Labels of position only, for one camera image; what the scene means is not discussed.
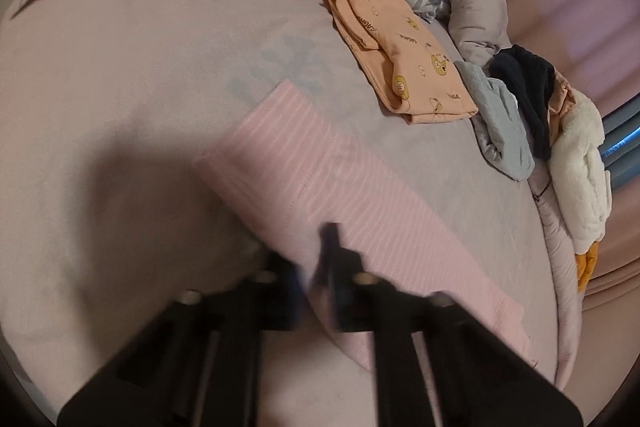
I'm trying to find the dark navy garment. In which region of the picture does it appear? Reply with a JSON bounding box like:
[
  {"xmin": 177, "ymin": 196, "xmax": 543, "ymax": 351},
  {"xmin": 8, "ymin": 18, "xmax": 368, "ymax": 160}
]
[{"xmin": 489, "ymin": 44, "xmax": 557, "ymax": 160}]

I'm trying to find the pink bed sheet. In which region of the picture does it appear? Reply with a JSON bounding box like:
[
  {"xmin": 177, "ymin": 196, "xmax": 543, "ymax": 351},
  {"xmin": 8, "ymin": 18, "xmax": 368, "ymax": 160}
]
[{"xmin": 0, "ymin": 0, "xmax": 566, "ymax": 427}]

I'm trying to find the orange printed folded garment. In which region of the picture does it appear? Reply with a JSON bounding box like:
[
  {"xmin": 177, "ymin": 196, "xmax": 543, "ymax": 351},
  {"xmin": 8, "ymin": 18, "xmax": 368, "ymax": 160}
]
[{"xmin": 315, "ymin": 0, "xmax": 479, "ymax": 125}]

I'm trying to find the grey-blue folded garment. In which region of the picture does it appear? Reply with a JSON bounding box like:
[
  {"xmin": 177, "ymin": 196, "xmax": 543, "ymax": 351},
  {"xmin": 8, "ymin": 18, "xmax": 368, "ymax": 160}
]
[{"xmin": 454, "ymin": 61, "xmax": 536, "ymax": 182}]

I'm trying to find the grey pillow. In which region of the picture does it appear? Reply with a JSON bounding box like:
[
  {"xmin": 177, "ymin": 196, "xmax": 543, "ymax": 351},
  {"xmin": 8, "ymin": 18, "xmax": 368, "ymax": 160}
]
[{"xmin": 442, "ymin": 0, "xmax": 511, "ymax": 65}]

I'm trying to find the peach garment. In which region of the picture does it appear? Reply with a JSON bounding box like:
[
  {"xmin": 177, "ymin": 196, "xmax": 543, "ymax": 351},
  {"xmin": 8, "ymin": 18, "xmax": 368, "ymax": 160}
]
[{"xmin": 547, "ymin": 74, "xmax": 574, "ymax": 148}]

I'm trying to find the white goose plush toy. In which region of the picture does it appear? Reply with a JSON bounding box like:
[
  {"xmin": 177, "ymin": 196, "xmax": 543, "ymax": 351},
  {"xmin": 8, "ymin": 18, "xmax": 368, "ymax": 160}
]
[{"xmin": 547, "ymin": 87, "xmax": 613, "ymax": 293}]

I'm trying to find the pink striped small garment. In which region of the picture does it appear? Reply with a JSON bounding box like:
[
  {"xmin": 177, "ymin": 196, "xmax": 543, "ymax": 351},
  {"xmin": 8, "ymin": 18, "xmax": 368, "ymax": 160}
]
[{"xmin": 192, "ymin": 79, "xmax": 533, "ymax": 370}]

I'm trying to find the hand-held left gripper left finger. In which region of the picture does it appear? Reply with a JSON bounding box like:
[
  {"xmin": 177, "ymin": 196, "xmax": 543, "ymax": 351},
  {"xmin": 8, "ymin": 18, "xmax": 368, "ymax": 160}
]
[{"xmin": 56, "ymin": 251, "xmax": 304, "ymax": 427}]

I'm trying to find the pink padded headboard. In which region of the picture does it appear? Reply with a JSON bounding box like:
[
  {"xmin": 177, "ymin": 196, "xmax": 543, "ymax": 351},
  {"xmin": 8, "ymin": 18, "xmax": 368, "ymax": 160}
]
[{"xmin": 582, "ymin": 177, "xmax": 640, "ymax": 323}]

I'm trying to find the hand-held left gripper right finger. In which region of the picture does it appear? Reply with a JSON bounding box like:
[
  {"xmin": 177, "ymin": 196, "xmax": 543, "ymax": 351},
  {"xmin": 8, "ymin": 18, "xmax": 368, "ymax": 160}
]
[{"xmin": 319, "ymin": 223, "xmax": 584, "ymax": 427}]

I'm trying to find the pink curtain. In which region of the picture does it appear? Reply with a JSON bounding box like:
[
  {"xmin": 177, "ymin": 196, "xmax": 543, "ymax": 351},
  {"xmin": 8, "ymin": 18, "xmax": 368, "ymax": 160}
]
[{"xmin": 480, "ymin": 0, "xmax": 640, "ymax": 108}]

